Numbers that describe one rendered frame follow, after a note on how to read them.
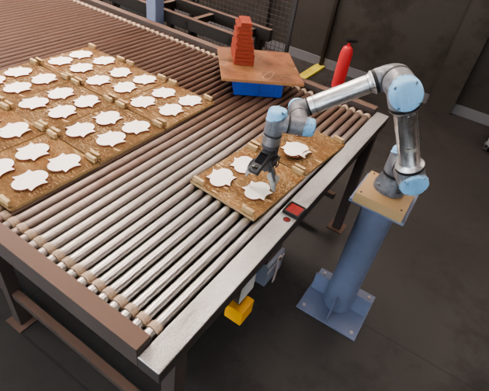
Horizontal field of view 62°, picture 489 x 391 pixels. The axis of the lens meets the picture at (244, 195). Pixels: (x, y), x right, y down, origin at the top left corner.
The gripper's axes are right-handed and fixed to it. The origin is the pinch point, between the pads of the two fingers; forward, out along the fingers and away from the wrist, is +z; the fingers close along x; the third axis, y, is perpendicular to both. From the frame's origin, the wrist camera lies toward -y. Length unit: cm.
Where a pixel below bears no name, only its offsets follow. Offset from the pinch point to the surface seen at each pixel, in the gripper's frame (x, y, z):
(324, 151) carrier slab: -6, 52, 1
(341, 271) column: -39, 46, 61
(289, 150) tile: 5.3, 33.6, -1.4
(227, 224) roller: -2.5, -23.0, 6.8
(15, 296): 77, -75, 74
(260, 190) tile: -1.0, 1.0, 2.8
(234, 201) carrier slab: 3.3, -12.1, 4.3
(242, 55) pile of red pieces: 74, 83, -17
